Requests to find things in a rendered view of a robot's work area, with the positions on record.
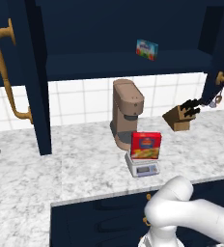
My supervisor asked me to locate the red food box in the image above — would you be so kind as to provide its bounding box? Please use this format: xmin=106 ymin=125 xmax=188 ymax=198
xmin=129 ymin=130 xmax=163 ymax=161

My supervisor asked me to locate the grey digital scale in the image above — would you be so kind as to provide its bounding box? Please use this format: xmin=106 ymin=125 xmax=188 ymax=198
xmin=124 ymin=151 xmax=160 ymax=178

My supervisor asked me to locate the blue and white food box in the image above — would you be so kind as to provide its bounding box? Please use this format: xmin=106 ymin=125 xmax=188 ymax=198
xmin=135 ymin=39 xmax=159 ymax=62

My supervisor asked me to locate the navy base cabinet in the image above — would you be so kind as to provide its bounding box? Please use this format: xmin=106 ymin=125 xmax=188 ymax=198
xmin=48 ymin=176 xmax=224 ymax=247

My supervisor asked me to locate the brown coffee machine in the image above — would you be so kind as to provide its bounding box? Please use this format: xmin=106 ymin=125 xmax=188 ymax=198
xmin=109 ymin=78 xmax=146 ymax=151

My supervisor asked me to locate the wooden knife block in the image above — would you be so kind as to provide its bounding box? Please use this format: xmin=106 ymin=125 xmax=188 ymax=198
xmin=161 ymin=97 xmax=203 ymax=132

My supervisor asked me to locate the grey hanging kitchen tool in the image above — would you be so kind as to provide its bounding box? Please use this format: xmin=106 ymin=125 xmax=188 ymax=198
xmin=209 ymin=91 xmax=224 ymax=109

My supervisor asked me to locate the navy wall cabinet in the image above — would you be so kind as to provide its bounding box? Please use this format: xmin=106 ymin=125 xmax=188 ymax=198
xmin=33 ymin=0 xmax=214 ymax=82

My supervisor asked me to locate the navy cabinet door, long handle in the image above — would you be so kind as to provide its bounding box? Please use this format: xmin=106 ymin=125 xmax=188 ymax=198
xmin=0 ymin=0 xmax=53 ymax=156

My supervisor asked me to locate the short brass door handle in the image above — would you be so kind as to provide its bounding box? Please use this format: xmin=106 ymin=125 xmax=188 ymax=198
xmin=214 ymin=70 xmax=224 ymax=87

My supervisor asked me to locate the long brass door handle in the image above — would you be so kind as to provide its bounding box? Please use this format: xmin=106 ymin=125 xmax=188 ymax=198
xmin=0 ymin=17 xmax=35 ymax=125

